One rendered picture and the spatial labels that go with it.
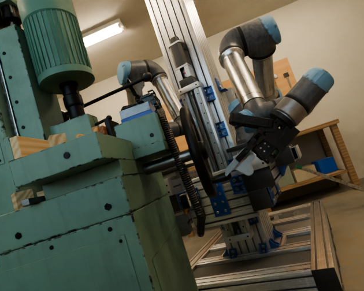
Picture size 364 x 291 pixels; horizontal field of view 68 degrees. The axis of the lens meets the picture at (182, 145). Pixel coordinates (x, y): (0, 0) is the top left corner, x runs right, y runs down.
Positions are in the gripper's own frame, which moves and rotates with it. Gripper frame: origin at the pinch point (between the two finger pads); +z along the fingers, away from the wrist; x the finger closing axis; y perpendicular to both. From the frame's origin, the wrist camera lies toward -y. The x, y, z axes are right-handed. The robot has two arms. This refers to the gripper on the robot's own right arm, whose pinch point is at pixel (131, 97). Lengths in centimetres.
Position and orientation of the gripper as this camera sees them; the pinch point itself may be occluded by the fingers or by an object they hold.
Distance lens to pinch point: 103.2
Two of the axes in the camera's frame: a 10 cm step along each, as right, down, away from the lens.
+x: 3.3, 9.3, -1.3
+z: -1.4, -0.9, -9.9
